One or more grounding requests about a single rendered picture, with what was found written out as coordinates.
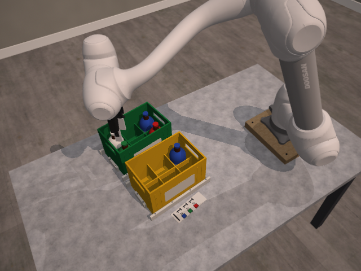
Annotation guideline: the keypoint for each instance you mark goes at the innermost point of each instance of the green plastic crate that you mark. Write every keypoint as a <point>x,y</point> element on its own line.
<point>138,140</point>

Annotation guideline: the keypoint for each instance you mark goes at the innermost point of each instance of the yellow crate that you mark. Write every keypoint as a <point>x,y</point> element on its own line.
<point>157,180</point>

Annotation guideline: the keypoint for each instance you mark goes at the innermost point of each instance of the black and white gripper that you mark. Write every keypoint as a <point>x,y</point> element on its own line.
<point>116,124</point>

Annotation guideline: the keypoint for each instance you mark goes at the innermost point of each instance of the white paper pick list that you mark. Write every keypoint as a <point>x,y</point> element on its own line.
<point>188,207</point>

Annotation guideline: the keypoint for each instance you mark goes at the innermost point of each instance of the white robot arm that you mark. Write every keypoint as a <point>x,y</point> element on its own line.
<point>292,29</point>

